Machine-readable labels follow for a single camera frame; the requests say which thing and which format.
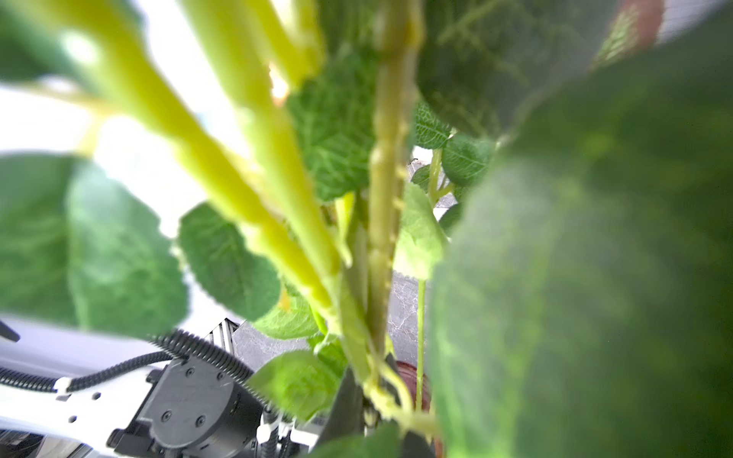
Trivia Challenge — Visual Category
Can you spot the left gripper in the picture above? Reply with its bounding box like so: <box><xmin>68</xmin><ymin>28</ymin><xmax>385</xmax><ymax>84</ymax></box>
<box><xmin>106</xmin><ymin>356</ymin><xmax>322</xmax><ymax>458</ymax></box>

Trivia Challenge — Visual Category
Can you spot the dark glass vase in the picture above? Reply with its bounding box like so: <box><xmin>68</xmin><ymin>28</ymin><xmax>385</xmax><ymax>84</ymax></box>
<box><xmin>394</xmin><ymin>360</ymin><xmax>445</xmax><ymax>458</ymax></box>

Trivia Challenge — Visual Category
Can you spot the small peach rose spray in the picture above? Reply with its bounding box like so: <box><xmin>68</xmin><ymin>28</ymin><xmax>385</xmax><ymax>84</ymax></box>
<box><xmin>1</xmin><ymin>1</ymin><xmax>732</xmax><ymax>457</ymax></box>

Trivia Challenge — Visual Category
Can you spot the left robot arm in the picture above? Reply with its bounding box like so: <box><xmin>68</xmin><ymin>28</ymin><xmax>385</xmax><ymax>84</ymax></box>
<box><xmin>1</xmin><ymin>358</ymin><xmax>324</xmax><ymax>457</ymax></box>

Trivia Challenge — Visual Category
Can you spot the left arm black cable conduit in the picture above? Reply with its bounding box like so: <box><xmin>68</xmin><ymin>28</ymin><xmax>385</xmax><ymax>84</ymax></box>
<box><xmin>0</xmin><ymin>328</ymin><xmax>270</xmax><ymax>408</ymax></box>

